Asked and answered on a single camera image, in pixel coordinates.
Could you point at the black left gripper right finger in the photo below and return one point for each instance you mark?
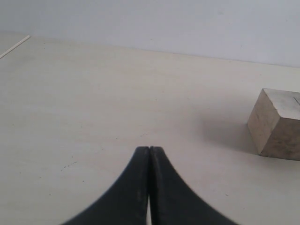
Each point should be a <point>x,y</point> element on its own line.
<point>172,201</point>

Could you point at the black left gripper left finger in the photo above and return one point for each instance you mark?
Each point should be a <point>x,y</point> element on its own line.
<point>126,201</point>

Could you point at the largest wooden cube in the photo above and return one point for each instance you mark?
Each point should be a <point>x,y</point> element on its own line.
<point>274,124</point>

